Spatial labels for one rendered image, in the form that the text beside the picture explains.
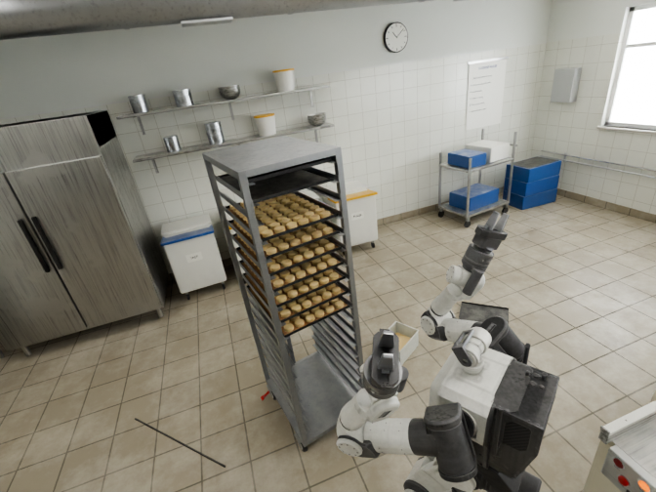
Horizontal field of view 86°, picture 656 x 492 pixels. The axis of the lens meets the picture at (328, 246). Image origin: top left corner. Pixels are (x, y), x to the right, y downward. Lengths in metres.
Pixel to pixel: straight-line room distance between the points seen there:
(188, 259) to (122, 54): 2.11
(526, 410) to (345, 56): 4.19
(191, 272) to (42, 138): 1.74
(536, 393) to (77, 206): 3.48
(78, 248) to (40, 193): 0.53
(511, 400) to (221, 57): 4.02
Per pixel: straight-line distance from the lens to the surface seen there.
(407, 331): 3.10
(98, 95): 4.43
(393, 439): 1.10
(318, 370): 2.78
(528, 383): 1.19
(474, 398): 1.11
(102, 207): 3.66
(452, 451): 1.04
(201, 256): 4.04
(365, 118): 4.82
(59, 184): 3.69
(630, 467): 1.70
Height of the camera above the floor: 2.13
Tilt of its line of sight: 26 degrees down
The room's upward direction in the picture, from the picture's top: 8 degrees counter-clockwise
